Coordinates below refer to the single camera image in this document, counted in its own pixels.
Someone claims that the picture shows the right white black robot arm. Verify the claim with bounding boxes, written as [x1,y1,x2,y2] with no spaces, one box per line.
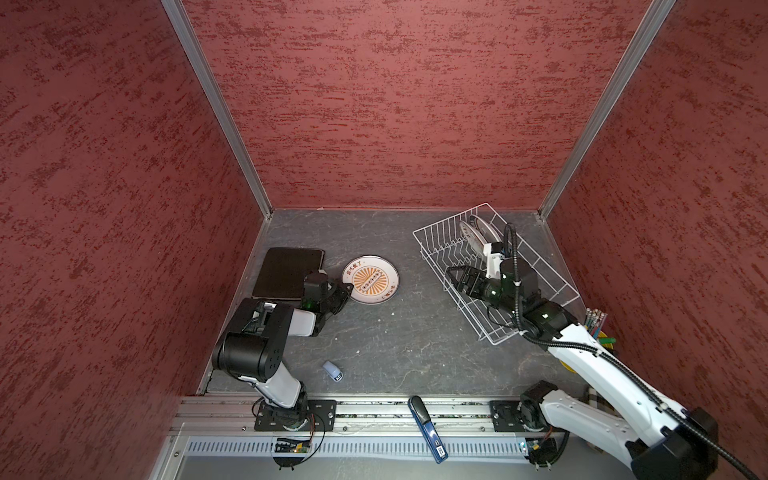
[446,259,718,479]

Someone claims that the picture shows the right aluminium corner post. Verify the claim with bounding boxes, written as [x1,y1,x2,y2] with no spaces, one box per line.
[538,0,676,221]

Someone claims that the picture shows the plaid pouch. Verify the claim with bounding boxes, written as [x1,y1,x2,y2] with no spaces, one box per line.
[584,387,620,417]

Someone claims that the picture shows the round patterned plate back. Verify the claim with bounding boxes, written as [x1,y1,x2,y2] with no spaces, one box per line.
[469,215,503,243]

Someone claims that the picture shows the small circuit board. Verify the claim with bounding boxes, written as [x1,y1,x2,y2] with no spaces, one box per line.
[526,438,559,468]
[274,437,313,455]

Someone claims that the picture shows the aluminium corner post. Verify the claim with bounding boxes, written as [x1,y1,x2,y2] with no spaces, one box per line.
[538,0,676,221]
[161,0,274,221]

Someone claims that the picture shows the round patterned plate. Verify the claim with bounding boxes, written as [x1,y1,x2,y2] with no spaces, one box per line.
[342,255,400,305]
[458,220,486,258]
[469,215,503,243]

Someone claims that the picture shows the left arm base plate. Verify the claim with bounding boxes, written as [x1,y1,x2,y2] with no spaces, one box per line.
[251,398,338,433]

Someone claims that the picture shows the black corrugated cable conduit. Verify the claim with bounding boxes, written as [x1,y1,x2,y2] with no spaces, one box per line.
[502,223,762,480]

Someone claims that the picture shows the dark brown square plate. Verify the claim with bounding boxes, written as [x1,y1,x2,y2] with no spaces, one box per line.
[252,247,325,301]

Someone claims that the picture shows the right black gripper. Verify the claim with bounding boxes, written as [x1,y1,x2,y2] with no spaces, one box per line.
[446,265,521,316]

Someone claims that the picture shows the blue black handheld tool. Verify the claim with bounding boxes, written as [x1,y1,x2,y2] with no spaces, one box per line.
[408,395,448,464]

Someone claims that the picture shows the yellow pen cup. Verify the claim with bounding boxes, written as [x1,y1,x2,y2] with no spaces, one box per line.
[584,308,616,350]

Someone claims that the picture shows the white wire dish rack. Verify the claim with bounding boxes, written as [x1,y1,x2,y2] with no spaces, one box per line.
[413,203,583,345]

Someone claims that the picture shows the round patterned plate front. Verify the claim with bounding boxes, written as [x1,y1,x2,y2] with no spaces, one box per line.
[342,255,400,305]

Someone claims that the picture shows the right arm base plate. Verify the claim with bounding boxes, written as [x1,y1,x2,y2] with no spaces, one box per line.
[489,400,526,433]

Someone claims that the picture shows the right small circuit board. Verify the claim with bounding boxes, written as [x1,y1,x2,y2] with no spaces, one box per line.
[526,438,559,468]

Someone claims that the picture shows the small light blue object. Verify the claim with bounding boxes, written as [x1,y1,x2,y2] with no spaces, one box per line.
[323,361,343,382]

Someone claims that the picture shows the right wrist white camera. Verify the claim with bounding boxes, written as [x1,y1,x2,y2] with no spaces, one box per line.
[484,242,506,280]

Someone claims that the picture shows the left aluminium corner post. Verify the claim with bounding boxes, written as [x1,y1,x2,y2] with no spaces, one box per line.
[161,0,274,221]

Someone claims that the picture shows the aluminium front rail frame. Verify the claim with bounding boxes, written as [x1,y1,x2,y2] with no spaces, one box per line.
[146,392,682,480]

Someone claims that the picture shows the left small circuit board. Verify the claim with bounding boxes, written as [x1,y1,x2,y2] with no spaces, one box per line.
[274,437,313,455]

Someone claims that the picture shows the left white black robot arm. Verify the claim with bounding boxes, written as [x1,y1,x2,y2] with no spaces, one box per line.
[211,271,354,431]

